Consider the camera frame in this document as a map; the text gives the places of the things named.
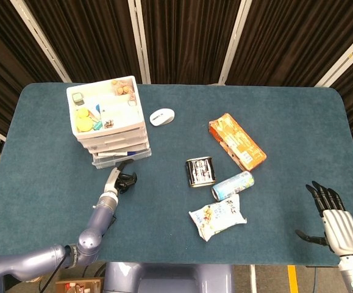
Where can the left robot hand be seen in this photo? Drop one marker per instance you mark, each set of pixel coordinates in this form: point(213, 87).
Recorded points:
point(112, 181)

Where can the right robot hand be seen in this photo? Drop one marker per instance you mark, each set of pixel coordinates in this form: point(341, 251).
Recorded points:
point(342, 229)

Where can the clear drawer with white tube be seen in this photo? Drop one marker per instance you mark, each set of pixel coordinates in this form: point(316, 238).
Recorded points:
point(112, 161)

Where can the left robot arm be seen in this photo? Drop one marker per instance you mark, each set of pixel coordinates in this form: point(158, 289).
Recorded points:
point(103, 213)

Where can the clear drawer with mixed trinkets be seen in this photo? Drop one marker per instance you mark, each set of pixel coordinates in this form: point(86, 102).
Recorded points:
point(118, 146)

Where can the clear drawer with white bottle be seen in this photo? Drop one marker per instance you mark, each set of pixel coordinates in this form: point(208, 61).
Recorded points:
point(112, 136)

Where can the white plastic drawer organizer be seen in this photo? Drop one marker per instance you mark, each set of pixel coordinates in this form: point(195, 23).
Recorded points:
point(119, 113)

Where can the white tube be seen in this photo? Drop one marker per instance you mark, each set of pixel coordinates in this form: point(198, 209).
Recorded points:
point(112, 154)

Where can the small teal block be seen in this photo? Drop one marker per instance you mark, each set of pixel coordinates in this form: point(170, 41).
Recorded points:
point(97, 125)

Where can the blue table cloth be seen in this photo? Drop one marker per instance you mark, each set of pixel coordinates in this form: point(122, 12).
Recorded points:
point(164, 232)

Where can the white computer mouse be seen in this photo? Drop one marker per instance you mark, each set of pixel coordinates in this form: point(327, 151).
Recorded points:
point(161, 117)

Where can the black luncheon meat tin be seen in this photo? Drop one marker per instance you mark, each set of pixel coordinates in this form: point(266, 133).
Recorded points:
point(200, 172)

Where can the grey blue robot torso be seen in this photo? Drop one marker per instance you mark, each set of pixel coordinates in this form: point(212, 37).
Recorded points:
point(164, 277)

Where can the white snack bag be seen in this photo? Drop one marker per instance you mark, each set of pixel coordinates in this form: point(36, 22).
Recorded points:
point(217, 216)

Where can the brown cardboard box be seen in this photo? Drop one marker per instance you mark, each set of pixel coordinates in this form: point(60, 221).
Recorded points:
point(63, 284)

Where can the light blue drink can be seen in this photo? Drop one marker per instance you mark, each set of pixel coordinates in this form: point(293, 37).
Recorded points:
point(232, 185)

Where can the orange biscuit box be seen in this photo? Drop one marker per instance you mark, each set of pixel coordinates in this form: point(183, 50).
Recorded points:
point(237, 140)

